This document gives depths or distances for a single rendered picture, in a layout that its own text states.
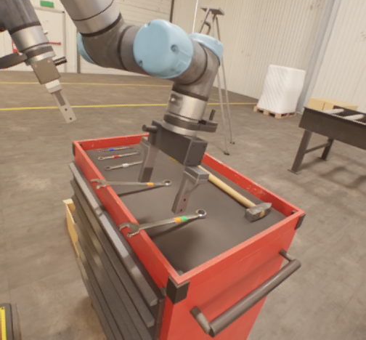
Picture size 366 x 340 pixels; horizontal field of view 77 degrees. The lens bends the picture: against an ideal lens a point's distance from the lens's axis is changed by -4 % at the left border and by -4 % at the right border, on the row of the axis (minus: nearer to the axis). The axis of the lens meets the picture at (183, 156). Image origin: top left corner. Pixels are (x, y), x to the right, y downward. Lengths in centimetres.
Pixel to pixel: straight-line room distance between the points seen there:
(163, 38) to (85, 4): 12
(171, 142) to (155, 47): 19
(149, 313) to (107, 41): 55
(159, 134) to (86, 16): 24
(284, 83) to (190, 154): 663
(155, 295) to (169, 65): 43
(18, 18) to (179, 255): 63
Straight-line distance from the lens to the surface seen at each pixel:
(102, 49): 44
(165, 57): 34
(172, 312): 55
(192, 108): 45
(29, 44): 67
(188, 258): 57
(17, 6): 69
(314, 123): 349
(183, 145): 45
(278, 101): 710
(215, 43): 46
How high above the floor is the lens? 132
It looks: 24 degrees down
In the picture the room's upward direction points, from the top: 9 degrees clockwise
